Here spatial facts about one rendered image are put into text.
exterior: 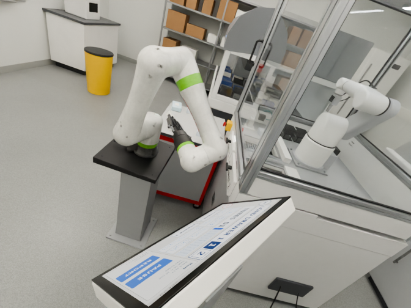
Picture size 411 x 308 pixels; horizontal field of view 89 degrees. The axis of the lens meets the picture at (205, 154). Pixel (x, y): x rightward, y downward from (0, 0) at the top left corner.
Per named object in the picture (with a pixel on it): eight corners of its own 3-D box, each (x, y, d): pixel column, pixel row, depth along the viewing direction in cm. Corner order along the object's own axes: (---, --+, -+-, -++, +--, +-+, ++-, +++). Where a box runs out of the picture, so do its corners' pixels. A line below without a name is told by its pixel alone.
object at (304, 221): (228, 211, 108) (238, 191, 100) (228, 126, 193) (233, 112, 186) (391, 256, 115) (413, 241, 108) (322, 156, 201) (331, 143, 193)
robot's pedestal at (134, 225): (105, 238, 160) (109, 160, 119) (125, 209, 185) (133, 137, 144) (142, 250, 160) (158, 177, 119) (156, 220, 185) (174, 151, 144)
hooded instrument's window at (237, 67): (210, 96, 215) (224, 49, 191) (217, 65, 365) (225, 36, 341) (311, 129, 224) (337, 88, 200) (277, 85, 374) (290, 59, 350)
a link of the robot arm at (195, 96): (178, 95, 100) (180, 90, 89) (200, 86, 101) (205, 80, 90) (207, 163, 106) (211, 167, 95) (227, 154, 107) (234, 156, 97)
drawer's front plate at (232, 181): (226, 195, 114) (233, 181, 108) (226, 165, 139) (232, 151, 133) (229, 196, 114) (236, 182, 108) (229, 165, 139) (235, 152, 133)
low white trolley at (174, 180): (140, 197, 201) (151, 128, 160) (158, 160, 253) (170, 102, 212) (198, 212, 205) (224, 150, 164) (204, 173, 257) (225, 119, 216)
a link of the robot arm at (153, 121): (127, 141, 121) (131, 112, 110) (147, 134, 133) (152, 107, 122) (143, 153, 117) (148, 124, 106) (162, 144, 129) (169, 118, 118)
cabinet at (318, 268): (189, 284, 150) (227, 212, 107) (203, 187, 236) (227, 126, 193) (311, 314, 157) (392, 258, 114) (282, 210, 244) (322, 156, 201)
